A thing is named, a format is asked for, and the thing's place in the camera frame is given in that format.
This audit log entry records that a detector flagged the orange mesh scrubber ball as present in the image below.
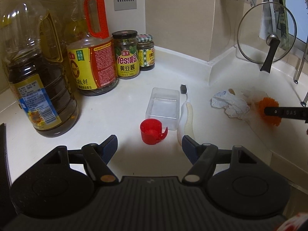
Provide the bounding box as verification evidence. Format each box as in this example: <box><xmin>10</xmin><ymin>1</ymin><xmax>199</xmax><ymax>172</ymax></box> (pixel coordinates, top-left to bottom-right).
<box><xmin>257</xmin><ymin>97</ymin><xmax>281</xmax><ymax>127</ymax></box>

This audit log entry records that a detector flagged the white toothbrush cream handle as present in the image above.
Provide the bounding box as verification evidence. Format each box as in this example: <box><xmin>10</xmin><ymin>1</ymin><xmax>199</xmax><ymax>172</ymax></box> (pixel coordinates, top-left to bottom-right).
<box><xmin>177</xmin><ymin>85</ymin><xmax>195</xmax><ymax>146</ymax></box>

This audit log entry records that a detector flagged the white tissue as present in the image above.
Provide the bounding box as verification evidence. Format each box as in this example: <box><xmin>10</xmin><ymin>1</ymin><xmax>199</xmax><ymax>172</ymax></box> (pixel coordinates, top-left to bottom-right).
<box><xmin>211</xmin><ymin>90</ymin><xmax>250</xmax><ymax>118</ymax></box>

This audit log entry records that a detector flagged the red plastic measuring cup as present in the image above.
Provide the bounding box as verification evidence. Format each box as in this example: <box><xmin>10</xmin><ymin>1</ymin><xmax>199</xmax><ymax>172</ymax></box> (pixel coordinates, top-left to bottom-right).
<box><xmin>140</xmin><ymin>118</ymin><xmax>168</xmax><ymax>145</ymax></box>

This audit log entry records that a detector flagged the thin steel faucet pipe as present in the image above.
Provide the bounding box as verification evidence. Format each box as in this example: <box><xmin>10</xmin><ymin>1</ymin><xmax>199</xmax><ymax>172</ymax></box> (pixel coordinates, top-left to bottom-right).
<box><xmin>293</xmin><ymin>43</ymin><xmax>307</xmax><ymax>84</ymax></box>

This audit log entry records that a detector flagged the clear plastic box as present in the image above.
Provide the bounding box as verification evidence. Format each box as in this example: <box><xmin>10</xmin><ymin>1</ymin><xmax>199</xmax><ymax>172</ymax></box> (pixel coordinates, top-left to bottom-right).
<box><xmin>145</xmin><ymin>88</ymin><xmax>180</xmax><ymax>130</ymax></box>

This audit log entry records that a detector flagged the black induction cooktop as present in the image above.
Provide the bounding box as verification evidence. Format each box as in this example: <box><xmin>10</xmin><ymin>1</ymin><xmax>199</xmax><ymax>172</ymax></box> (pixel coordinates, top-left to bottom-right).
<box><xmin>1</xmin><ymin>123</ymin><xmax>15</xmax><ymax>228</ymax></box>

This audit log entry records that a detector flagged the oil bottle gold cap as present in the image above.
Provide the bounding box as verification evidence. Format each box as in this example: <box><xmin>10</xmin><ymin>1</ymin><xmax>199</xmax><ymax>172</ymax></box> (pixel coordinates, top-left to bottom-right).
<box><xmin>31</xmin><ymin>0</ymin><xmax>68</xmax><ymax>83</ymax></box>

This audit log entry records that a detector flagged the soybean paste jar black lid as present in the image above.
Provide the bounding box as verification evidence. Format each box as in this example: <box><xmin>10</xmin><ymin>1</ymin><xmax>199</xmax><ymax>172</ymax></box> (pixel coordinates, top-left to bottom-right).
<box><xmin>112</xmin><ymin>30</ymin><xmax>140</xmax><ymax>79</ymax></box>

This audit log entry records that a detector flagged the sauce jar checkered lid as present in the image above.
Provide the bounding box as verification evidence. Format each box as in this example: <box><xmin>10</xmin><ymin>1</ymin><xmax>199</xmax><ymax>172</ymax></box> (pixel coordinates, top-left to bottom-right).
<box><xmin>136</xmin><ymin>34</ymin><xmax>155</xmax><ymax>71</ymax></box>

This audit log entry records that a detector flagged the sunflower oil bottle blue label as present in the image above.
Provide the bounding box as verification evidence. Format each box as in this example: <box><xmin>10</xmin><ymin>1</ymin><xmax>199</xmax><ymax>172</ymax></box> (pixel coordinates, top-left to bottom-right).
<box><xmin>1</xmin><ymin>0</ymin><xmax>79</xmax><ymax>138</ymax></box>

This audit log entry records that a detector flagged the glass pot lid black handle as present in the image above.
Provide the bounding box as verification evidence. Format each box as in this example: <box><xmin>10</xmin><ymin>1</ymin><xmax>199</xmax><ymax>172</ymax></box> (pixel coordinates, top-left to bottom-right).
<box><xmin>236</xmin><ymin>2</ymin><xmax>297</xmax><ymax>73</ymax></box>

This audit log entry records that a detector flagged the soy sauce bottle red handle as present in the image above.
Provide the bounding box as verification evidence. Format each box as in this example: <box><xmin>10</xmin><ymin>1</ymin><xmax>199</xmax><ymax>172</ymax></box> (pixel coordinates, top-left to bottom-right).
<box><xmin>65</xmin><ymin>0</ymin><xmax>119</xmax><ymax>96</ymax></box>

